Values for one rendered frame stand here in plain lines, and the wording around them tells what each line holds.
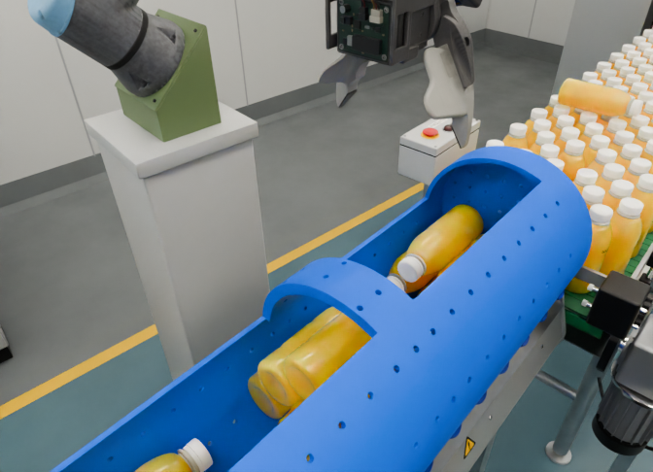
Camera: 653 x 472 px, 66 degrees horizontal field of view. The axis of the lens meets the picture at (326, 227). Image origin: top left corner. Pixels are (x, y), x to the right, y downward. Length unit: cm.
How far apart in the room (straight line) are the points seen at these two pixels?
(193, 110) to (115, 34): 23
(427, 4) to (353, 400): 36
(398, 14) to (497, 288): 38
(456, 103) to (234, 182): 94
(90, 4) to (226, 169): 46
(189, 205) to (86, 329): 127
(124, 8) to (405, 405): 95
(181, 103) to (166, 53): 11
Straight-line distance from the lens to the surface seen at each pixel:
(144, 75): 122
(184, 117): 125
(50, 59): 329
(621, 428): 134
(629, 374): 121
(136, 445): 69
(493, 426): 94
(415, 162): 120
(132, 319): 242
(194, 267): 139
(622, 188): 116
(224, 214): 136
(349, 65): 52
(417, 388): 55
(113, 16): 117
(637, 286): 106
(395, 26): 41
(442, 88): 45
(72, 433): 212
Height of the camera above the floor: 162
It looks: 36 degrees down
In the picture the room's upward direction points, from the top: 1 degrees counter-clockwise
